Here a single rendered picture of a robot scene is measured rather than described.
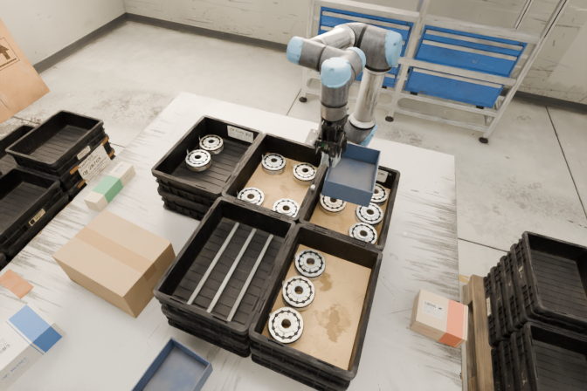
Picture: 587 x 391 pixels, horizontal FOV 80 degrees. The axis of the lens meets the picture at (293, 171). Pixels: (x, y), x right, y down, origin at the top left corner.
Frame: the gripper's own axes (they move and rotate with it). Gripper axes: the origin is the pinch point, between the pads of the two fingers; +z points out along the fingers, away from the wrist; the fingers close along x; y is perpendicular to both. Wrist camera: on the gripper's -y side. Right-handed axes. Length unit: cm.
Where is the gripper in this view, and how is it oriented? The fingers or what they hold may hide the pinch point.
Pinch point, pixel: (331, 162)
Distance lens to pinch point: 114.4
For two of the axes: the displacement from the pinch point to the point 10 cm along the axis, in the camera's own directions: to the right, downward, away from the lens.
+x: 9.5, 2.0, -2.5
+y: -3.2, 6.6, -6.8
